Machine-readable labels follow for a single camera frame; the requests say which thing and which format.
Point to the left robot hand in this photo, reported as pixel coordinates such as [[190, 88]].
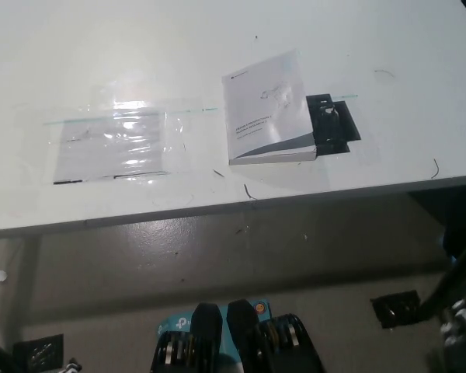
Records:
[[73, 366]]

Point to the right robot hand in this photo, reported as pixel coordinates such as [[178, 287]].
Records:
[[462, 334]]

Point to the white paperback manual book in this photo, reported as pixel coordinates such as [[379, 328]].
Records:
[[264, 116]]

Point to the dark desk support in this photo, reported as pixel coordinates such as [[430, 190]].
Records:
[[462, 217]]

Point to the black ribbed robot torso block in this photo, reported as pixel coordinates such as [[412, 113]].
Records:
[[244, 330], [206, 326]]

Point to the black floor marker square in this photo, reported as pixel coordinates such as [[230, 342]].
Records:
[[39, 351], [396, 311]]

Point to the clear plastic zip bag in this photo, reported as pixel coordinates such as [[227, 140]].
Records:
[[97, 155]]

